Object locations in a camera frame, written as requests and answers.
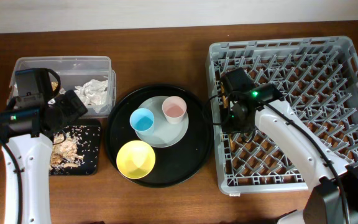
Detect yellow bowl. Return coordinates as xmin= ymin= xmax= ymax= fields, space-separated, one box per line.
xmin=116 ymin=140 xmax=156 ymax=179

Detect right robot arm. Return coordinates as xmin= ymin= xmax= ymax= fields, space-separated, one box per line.
xmin=219 ymin=68 xmax=358 ymax=224

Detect gold foil wrapper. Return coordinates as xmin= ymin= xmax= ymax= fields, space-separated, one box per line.
xmin=51 ymin=82 xmax=58 ymax=91

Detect pink cup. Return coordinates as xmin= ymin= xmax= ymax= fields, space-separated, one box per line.
xmin=162 ymin=96 xmax=187 ymax=124

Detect grey plate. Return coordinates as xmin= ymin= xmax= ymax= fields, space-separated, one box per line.
xmin=135 ymin=96 xmax=189 ymax=147

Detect white tissue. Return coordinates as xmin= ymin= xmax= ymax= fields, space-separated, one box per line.
xmin=74 ymin=79 xmax=108 ymax=113

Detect blue cup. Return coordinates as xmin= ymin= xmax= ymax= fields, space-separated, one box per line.
xmin=129 ymin=108 xmax=155 ymax=136

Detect black rectangular tray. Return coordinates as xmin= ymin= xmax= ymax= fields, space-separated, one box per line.
xmin=48 ymin=118 xmax=103 ymax=177

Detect black round tray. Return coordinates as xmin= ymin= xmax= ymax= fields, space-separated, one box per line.
xmin=104 ymin=84 xmax=214 ymax=188

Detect clear plastic waste bin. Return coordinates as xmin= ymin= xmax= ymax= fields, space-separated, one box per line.
xmin=14 ymin=56 xmax=116 ymax=118

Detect grey dishwasher rack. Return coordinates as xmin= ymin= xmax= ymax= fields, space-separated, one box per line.
xmin=206 ymin=36 xmax=358 ymax=196

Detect food scraps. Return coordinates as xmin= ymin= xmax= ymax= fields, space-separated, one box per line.
xmin=48 ymin=126 xmax=101 ymax=171

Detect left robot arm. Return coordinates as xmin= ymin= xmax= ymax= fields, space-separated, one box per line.
xmin=0 ymin=68 xmax=88 ymax=223

